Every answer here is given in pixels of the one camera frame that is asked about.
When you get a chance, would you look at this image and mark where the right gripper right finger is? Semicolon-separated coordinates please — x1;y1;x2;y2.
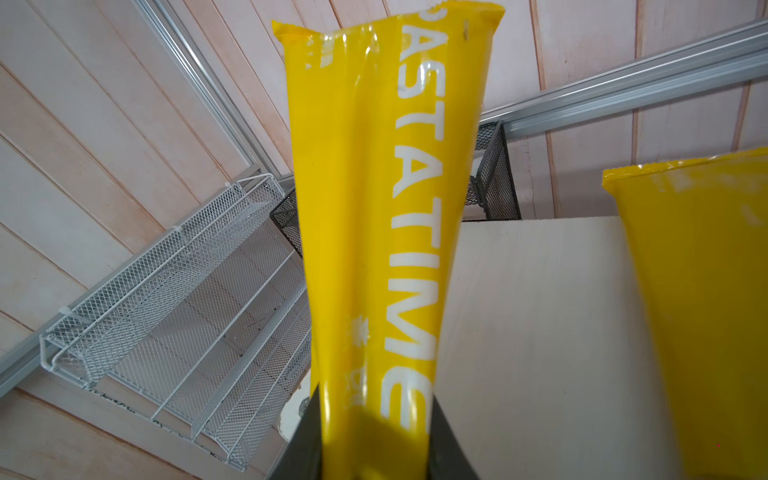
427;398;479;480

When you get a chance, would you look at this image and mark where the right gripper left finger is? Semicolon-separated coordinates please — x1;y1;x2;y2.
267;388;322;480

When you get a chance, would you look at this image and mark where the white two-tier shelf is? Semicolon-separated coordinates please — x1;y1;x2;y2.
434;217;683;479

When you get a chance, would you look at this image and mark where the black mesh basket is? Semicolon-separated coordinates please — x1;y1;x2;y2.
270;122;522;258

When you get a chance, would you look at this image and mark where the white wire mesh rack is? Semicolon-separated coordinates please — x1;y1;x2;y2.
39;174;311;471

